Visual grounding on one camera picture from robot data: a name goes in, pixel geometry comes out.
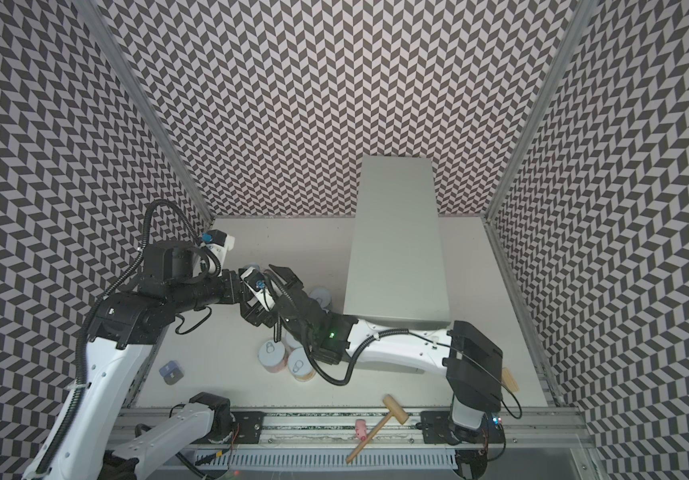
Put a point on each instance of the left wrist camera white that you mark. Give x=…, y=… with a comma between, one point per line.
x=217, y=241

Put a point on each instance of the orange label can front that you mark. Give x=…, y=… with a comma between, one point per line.
x=299, y=366

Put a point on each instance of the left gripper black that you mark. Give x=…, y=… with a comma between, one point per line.
x=228, y=278

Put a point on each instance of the small pink toy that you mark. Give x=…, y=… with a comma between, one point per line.
x=361, y=429

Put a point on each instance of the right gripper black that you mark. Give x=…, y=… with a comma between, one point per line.
x=295, y=302

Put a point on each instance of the wooden mallet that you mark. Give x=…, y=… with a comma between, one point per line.
x=395, y=411

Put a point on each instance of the small wooden block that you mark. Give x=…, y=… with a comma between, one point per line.
x=509, y=380

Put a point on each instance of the small blue grey block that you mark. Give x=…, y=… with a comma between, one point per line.
x=171, y=372

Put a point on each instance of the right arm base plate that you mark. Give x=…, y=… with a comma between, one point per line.
x=437, y=428

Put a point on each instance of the grey metal cabinet box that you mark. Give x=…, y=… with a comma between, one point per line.
x=397, y=274

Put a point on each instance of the white vent grille strip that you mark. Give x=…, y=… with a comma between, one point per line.
x=310, y=460

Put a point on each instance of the can teal label back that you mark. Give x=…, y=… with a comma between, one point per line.
x=322, y=296

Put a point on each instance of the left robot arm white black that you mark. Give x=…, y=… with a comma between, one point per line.
x=166, y=279

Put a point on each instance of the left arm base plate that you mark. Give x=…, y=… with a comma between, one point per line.
x=242, y=427

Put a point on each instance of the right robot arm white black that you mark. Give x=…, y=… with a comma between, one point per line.
x=335, y=344

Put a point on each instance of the aluminium rail frame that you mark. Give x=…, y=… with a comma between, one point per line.
x=546, y=443

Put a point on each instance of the can centre lower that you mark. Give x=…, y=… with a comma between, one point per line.
x=291, y=342

